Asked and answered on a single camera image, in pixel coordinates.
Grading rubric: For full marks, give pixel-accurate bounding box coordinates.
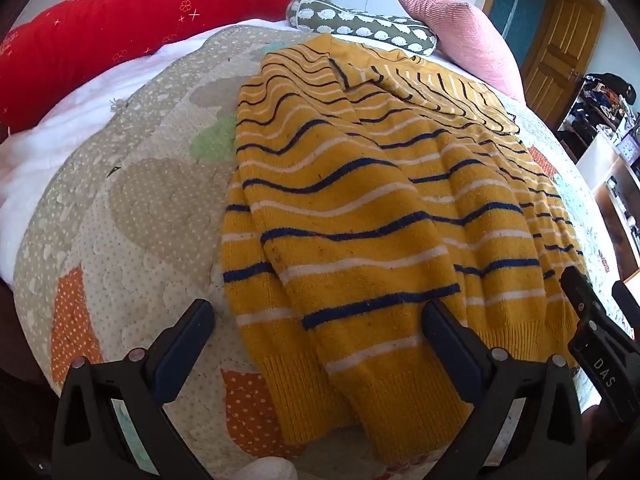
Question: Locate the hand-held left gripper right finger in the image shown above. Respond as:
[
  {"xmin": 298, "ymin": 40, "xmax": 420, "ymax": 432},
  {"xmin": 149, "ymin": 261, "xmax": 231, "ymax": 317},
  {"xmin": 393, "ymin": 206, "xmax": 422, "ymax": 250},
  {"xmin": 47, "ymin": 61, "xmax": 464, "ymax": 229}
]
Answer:
[{"xmin": 422, "ymin": 300, "xmax": 586, "ymax": 480}]

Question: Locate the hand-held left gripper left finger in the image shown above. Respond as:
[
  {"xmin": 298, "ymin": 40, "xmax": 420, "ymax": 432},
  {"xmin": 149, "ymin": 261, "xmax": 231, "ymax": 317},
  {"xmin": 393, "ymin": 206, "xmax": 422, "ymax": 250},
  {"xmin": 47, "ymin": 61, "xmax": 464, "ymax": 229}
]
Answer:
[{"xmin": 50, "ymin": 299, "xmax": 216, "ymax": 480}]

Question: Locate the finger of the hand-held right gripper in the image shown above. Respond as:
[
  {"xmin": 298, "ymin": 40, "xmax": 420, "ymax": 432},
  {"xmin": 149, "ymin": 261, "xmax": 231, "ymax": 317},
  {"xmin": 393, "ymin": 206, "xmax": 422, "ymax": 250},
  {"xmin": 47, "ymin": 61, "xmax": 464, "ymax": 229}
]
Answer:
[
  {"xmin": 612, "ymin": 279, "xmax": 640, "ymax": 342},
  {"xmin": 559, "ymin": 265, "xmax": 640, "ymax": 425}
]

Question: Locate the yellow striped knit sweater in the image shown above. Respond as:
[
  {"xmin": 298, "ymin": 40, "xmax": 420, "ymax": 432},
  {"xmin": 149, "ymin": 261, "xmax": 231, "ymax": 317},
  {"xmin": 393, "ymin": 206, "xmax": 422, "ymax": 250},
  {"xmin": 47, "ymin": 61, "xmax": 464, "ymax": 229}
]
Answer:
[{"xmin": 222, "ymin": 32, "xmax": 591, "ymax": 456}]

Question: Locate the white cabinet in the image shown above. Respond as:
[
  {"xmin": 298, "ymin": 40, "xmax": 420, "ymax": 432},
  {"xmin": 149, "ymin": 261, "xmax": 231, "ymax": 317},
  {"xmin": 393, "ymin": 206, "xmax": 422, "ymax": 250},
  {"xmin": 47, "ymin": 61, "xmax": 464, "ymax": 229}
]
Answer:
[{"xmin": 575, "ymin": 132, "xmax": 640, "ymax": 281}]

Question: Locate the patchwork quilted bedspread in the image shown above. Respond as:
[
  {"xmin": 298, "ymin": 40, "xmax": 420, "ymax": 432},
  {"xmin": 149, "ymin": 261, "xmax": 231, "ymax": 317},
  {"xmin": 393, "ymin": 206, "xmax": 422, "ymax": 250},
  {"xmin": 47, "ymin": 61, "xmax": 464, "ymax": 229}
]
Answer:
[{"xmin": 12, "ymin": 25, "xmax": 621, "ymax": 480}]

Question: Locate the white fluffy cloth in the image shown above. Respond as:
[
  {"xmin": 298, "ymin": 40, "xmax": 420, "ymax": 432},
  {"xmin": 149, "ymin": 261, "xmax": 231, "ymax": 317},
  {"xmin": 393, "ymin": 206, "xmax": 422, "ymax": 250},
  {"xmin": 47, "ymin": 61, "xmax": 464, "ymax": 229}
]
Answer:
[{"xmin": 235, "ymin": 456, "xmax": 298, "ymax": 480}]

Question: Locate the cluttered shelf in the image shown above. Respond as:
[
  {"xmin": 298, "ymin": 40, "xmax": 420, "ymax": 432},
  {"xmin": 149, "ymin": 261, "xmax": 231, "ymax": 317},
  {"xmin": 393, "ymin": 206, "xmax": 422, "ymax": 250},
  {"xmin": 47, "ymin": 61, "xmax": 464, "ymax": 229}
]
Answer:
[{"xmin": 557, "ymin": 72, "xmax": 640, "ymax": 161}]

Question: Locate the wooden panel door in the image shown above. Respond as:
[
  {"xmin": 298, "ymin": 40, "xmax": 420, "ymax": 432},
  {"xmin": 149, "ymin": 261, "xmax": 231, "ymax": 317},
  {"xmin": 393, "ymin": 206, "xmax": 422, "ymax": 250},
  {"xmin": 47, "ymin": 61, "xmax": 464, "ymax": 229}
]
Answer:
[{"xmin": 520, "ymin": 0, "xmax": 606, "ymax": 128}]

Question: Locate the white bed sheet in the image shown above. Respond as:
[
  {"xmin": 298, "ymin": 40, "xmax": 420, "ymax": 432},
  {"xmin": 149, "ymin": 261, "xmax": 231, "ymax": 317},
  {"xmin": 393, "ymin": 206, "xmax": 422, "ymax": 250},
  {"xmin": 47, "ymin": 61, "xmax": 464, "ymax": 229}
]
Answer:
[{"xmin": 0, "ymin": 19, "xmax": 496, "ymax": 281}]

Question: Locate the teal glass door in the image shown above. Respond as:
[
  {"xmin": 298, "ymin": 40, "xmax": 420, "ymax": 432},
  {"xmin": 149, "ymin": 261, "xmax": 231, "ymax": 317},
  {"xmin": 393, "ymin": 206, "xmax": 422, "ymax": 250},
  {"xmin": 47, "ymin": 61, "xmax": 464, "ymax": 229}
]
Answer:
[{"xmin": 487, "ymin": 0, "xmax": 551, "ymax": 68}]

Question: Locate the red patterned blanket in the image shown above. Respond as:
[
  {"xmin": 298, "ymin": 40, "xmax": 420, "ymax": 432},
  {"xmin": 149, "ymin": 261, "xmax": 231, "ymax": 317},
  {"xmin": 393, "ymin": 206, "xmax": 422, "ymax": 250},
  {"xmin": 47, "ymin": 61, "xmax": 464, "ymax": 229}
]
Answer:
[{"xmin": 0, "ymin": 0, "xmax": 321, "ymax": 136}]

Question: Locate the green hedgehog print pillow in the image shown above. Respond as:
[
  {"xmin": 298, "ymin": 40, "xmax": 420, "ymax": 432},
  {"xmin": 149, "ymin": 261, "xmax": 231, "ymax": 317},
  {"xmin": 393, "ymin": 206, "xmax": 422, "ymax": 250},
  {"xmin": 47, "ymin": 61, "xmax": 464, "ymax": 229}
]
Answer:
[{"xmin": 285, "ymin": 0, "xmax": 438, "ymax": 56}]

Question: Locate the pink corduroy pillow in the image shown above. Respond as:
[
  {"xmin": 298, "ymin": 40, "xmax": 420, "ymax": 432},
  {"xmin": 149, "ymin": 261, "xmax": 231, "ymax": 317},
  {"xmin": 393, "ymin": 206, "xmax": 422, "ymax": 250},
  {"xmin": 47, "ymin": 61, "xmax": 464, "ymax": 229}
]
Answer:
[{"xmin": 391, "ymin": 0, "xmax": 526, "ymax": 103}]

